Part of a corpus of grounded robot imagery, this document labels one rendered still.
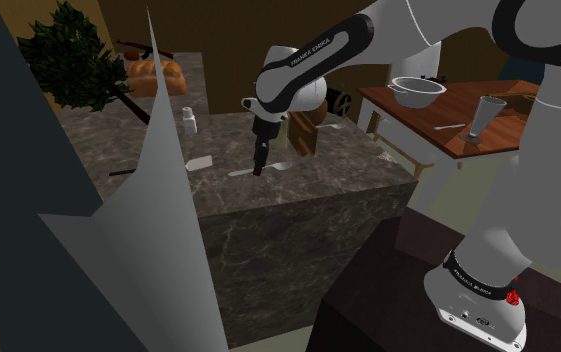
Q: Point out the small red fruit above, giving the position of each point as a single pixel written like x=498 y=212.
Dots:
x=131 y=55

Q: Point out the brown bread loaf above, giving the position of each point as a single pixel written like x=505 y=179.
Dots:
x=139 y=78

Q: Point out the dark green leafy plant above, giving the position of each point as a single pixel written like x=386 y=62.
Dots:
x=73 y=63

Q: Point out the small white bottle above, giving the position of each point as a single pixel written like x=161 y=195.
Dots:
x=190 y=124

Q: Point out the brown wooden box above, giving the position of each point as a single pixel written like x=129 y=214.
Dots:
x=304 y=134

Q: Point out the small silver spoon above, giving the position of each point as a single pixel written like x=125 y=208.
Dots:
x=334 y=126

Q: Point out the black round device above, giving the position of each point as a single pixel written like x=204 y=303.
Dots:
x=341 y=103

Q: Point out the dark robot stand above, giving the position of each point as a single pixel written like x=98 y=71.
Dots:
x=382 y=297

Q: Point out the brown and black toy rifle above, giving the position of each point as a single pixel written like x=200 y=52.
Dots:
x=136 y=46

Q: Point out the wooden table with white legs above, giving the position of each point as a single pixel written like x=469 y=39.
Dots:
x=455 y=116

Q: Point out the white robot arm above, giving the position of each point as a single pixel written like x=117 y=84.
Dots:
x=543 y=161

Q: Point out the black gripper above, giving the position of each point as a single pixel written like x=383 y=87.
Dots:
x=266 y=129

